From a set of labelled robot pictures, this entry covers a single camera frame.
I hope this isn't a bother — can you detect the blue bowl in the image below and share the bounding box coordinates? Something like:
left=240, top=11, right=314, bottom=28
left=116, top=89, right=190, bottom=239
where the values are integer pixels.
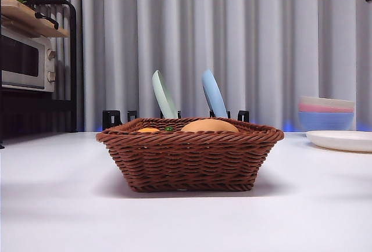
left=298, top=110, right=356, bottom=132

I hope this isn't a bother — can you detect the brown wicker basket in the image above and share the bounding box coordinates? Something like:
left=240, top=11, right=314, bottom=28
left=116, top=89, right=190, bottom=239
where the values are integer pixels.
left=95, top=116, right=285, bottom=193

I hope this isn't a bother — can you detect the grey pleated curtain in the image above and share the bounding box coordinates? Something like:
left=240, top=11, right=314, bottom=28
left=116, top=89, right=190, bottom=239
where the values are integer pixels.
left=0, top=0, right=372, bottom=133

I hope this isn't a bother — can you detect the pink bowl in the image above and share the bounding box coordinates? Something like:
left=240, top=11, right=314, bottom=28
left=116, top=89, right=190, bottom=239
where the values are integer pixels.
left=299, top=103, right=356, bottom=113

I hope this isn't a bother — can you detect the white flat plate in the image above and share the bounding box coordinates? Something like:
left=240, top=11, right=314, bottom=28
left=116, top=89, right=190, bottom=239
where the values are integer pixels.
left=305, top=130, right=372, bottom=153

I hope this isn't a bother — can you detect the black plate rack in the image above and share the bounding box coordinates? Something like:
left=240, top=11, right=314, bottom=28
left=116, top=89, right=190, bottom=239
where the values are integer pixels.
left=102, top=109, right=250, bottom=129

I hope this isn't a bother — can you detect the tan potato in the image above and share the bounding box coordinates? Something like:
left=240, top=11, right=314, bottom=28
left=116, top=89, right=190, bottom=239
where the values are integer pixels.
left=180, top=118, right=240, bottom=134

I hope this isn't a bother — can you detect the black metal shelf frame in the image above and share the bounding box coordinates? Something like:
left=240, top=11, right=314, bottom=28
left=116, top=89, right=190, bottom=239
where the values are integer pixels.
left=0, top=0, right=78, bottom=149

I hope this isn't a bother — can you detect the pale blue plate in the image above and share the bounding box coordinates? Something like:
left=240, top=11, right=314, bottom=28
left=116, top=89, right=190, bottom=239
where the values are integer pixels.
left=201, top=69, right=228, bottom=119

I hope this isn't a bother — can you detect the pale green plate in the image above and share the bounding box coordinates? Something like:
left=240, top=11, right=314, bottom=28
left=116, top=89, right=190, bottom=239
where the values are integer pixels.
left=151, top=70, right=178, bottom=120

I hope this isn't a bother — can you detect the silver toaster oven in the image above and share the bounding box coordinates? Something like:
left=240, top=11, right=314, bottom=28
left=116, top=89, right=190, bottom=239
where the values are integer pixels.
left=0, top=26, right=58, bottom=93

